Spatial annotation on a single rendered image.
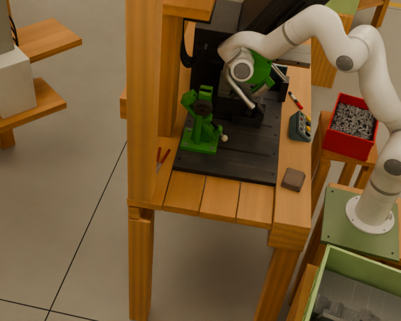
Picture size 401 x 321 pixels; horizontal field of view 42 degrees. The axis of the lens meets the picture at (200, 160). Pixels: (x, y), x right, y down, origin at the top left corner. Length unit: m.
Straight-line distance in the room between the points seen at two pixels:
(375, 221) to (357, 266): 0.25
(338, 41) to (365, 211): 0.69
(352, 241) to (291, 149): 0.49
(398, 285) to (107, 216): 1.75
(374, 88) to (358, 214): 0.55
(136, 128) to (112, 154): 1.73
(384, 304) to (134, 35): 1.21
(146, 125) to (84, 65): 2.60
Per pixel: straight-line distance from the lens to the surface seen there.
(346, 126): 2.53
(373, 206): 2.05
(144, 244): 2.21
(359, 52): 1.70
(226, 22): 2.39
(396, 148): 1.83
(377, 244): 2.09
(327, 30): 1.74
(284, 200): 2.06
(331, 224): 2.08
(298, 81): 2.71
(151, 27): 1.54
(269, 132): 2.35
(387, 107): 1.81
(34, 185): 3.35
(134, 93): 1.68
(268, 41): 1.87
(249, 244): 3.05
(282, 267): 2.20
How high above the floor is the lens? 2.38
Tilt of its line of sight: 43 degrees down
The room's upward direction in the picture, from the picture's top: 7 degrees clockwise
